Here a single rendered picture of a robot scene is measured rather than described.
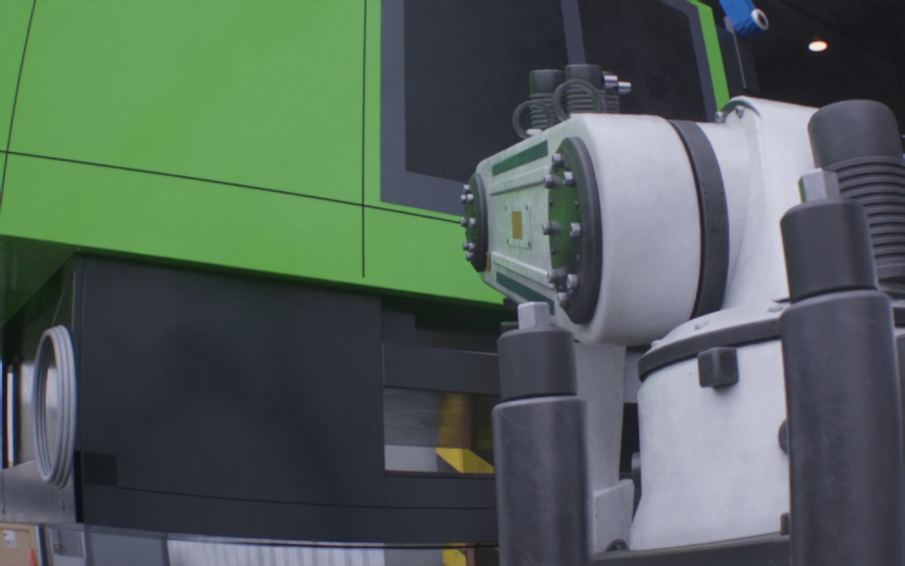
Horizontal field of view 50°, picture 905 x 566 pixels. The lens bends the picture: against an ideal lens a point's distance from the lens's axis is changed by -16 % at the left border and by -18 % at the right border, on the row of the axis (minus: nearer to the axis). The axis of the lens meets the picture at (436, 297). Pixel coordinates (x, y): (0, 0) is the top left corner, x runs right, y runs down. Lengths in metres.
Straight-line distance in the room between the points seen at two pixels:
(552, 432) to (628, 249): 0.37
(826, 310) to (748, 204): 0.66
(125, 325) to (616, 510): 1.12
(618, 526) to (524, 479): 1.46
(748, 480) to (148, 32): 1.97
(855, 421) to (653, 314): 0.68
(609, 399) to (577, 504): 1.37
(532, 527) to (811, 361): 0.34
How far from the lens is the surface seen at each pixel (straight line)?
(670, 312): 1.23
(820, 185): 0.62
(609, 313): 1.21
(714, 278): 1.22
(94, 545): 8.77
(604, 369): 2.20
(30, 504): 2.85
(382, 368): 2.75
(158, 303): 2.50
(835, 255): 0.59
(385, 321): 2.83
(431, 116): 2.96
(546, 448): 0.85
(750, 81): 4.34
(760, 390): 1.03
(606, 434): 2.23
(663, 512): 1.09
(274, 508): 2.55
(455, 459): 6.35
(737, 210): 1.22
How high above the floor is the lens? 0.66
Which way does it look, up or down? 12 degrees up
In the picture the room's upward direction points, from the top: 4 degrees counter-clockwise
